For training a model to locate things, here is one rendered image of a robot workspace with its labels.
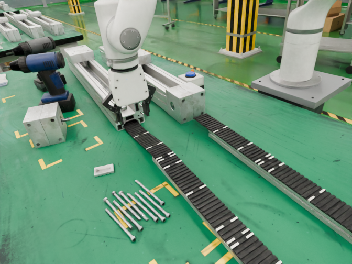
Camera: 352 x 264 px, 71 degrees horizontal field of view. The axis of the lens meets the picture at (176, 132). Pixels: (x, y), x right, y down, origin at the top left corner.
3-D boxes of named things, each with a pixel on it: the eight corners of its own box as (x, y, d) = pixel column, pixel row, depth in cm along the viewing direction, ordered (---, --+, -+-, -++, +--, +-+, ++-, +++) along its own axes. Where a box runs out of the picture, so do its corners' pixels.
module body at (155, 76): (190, 105, 92) (190, 84, 88) (167, 113, 89) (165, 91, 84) (118, 57, 151) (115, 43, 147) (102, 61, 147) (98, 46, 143)
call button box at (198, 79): (204, 89, 103) (204, 75, 100) (184, 96, 99) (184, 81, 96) (193, 84, 109) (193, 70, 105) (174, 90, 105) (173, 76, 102)
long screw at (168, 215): (171, 216, 52) (171, 213, 51) (167, 219, 51) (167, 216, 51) (141, 190, 59) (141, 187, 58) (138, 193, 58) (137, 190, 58)
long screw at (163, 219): (166, 220, 51) (165, 217, 51) (162, 223, 51) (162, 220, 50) (137, 193, 58) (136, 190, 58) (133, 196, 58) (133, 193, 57)
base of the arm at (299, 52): (289, 66, 110) (297, 22, 100) (331, 78, 96) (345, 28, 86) (259, 78, 103) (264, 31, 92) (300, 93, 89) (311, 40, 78)
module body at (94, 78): (144, 121, 85) (141, 99, 80) (117, 131, 81) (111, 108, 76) (87, 64, 144) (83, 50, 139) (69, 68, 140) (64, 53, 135)
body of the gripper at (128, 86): (109, 70, 62) (118, 110, 68) (146, 61, 66) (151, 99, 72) (100, 63, 67) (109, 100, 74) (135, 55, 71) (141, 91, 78)
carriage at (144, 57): (152, 68, 113) (150, 53, 109) (130, 74, 109) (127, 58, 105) (138, 59, 125) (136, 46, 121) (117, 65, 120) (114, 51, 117)
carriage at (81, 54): (96, 64, 124) (92, 50, 120) (74, 69, 120) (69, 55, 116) (88, 57, 136) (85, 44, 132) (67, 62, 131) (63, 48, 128)
